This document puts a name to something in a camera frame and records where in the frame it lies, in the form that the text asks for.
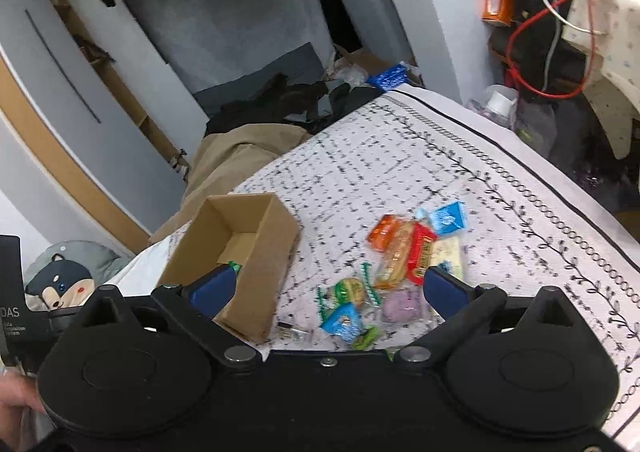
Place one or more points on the blue foil bag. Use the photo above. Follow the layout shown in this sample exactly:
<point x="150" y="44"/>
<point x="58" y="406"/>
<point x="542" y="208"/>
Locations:
<point x="389" y="79"/>

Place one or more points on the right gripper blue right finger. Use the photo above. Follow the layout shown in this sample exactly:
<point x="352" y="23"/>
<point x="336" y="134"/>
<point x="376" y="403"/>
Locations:
<point x="444" y="293"/>

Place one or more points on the cream long cake packet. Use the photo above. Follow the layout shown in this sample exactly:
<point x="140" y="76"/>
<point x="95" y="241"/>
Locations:
<point x="447" y="255"/>

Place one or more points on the person's left hand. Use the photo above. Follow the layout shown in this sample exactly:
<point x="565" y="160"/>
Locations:
<point x="17" y="392"/>

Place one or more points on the orange snack packet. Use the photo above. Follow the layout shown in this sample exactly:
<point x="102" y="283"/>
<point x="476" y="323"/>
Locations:
<point x="382" y="234"/>

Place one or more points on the shiba dog plush pillow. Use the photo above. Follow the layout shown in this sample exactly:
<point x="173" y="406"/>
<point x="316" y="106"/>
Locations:
<point x="67" y="273"/>

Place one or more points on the blue square snack packet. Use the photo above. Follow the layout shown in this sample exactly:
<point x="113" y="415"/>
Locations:
<point x="449" y="219"/>

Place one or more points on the green snack packet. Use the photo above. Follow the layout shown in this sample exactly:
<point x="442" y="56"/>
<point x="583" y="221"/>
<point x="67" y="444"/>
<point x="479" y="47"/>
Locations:
<point x="235" y="267"/>

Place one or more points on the patterned white bed sheet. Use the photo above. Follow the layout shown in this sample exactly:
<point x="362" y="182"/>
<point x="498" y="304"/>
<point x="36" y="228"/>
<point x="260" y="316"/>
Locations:
<point x="527" y="222"/>

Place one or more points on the blue plum candy packet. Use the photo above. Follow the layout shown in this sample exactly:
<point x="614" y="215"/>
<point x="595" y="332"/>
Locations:
<point x="345" y="323"/>

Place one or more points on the orange tissue box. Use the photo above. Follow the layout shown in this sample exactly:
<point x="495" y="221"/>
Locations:
<point x="498" y="12"/>

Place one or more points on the red candy bar packet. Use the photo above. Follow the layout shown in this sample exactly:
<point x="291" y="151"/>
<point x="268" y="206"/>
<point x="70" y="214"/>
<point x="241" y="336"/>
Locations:
<point x="420" y="253"/>

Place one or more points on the grey small refrigerator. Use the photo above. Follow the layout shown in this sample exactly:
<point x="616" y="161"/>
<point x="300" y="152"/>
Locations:
<point x="379" y="28"/>

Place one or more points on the tan blanket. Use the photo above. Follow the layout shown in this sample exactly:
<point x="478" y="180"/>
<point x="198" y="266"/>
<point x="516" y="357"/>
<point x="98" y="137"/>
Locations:
<point x="224" y="161"/>

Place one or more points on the purple round cake packet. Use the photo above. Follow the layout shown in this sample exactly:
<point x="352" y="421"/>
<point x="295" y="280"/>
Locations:
<point x="404" y="306"/>

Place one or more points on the brown cardboard box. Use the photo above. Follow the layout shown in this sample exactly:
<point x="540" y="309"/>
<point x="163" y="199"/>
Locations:
<point x="255" y="231"/>

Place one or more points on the cream dotted cloth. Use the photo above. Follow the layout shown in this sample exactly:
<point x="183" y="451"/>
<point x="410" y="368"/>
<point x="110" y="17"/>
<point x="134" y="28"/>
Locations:
<point x="607" y="31"/>

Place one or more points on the white wardrobe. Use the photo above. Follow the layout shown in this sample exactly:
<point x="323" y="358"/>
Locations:
<point x="96" y="129"/>

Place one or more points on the black clothes pile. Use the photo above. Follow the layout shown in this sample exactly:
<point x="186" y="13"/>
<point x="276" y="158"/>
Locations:
<point x="314" y="107"/>

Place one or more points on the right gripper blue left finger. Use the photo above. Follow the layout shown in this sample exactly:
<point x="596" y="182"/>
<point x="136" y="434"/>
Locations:
<point x="210" y="294"/>

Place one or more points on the green round cookie packet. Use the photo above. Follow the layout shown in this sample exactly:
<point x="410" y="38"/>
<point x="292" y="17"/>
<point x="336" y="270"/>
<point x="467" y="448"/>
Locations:
<point x="356" y="290"/>

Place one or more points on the golden biscuit packet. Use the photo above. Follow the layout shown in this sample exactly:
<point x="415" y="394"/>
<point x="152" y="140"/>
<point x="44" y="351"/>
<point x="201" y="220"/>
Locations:
<point x="392" y="269"/>

